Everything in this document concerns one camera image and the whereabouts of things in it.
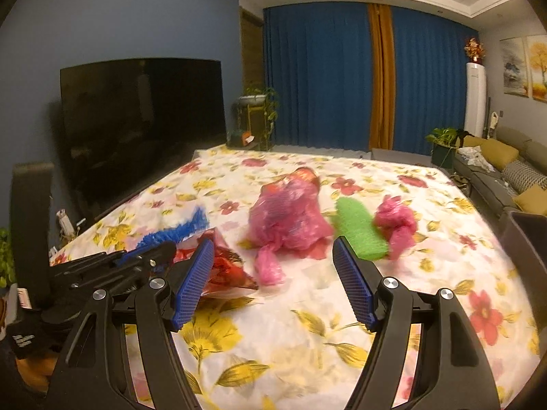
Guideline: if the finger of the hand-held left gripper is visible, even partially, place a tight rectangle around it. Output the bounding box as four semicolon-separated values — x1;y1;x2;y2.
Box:
64;241;177;296
53;248;144;282

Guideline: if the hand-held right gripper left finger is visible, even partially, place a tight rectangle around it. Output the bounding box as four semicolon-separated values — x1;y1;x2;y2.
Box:
47;239;216;410

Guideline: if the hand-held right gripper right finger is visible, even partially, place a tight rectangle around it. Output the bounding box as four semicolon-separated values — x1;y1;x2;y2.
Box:
332;236;501;410

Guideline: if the red snack wrapper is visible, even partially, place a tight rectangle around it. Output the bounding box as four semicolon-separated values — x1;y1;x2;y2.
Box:
173;228;259;297

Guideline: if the blue mesh scrubber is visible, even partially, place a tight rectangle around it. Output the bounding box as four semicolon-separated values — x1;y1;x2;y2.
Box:
122;206;211;261

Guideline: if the green mesh scrubber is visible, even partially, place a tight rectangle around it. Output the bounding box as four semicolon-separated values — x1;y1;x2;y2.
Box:
333;196;390;261

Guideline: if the small pink plastic bag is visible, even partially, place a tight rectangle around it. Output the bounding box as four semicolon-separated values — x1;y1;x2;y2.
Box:
373;195;418;261

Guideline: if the large pink plastic bag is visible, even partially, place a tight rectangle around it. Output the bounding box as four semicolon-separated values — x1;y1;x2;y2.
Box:
248;166;335;287

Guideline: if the grey plastic bin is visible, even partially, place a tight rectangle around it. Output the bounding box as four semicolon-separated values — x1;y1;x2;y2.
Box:
498;210;547;276

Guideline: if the person's left hand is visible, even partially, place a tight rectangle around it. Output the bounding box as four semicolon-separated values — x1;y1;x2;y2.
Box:
15;350;61;396

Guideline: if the tall black object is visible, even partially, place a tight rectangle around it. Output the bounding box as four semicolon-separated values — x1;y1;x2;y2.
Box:
11;162;55;308

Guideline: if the floral tablecloth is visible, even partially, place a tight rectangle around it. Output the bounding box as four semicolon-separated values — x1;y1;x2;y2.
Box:
49;147;541;410

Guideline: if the black flat television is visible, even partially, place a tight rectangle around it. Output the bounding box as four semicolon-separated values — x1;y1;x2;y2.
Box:
60;57;227;219

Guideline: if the wooden plant stand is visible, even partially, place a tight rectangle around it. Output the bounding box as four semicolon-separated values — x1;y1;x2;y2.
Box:
236;105;273;150

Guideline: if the green potted plant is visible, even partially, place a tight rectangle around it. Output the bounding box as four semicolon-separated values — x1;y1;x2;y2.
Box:
426;127;460;168

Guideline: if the grey sectional sofa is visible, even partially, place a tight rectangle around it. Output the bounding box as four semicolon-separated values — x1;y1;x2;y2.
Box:
451;127;547;223

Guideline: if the white crumpled cloth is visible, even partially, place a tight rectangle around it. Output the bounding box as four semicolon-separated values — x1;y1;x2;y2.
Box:
459;146;496;174

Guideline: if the trailing plant in white pot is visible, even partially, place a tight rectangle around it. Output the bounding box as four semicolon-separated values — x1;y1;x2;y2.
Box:
236;86;280;144

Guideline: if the yellow cushion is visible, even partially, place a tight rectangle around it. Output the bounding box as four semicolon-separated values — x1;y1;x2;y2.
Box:
513;183;547;218
464;136;520;170

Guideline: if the black and white patterned cushion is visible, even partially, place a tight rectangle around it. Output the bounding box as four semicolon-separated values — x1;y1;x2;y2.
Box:
501;160;547;193

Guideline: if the orange curtain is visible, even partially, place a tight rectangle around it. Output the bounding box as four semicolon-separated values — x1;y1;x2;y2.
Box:
366;3;396;150

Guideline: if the blue curtain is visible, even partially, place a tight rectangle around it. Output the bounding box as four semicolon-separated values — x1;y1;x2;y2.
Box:
391;6;479;154
263;2;372;152

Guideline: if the white standing air conditioner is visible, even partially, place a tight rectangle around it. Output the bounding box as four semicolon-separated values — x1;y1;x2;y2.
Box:
465;62;488;138

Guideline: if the artificial flower bouquet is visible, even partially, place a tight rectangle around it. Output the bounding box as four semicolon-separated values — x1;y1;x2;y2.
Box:
465;37;488;64

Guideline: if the small grey landscape painting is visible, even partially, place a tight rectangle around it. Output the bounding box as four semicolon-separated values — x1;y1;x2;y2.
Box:
500;37;530;96

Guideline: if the sailboat and tree painting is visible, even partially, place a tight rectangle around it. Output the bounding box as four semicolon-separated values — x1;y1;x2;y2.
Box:
526;34;547;102

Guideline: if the brown wooden wall panel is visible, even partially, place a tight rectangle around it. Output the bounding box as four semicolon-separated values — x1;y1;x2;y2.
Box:
240;6;266;95

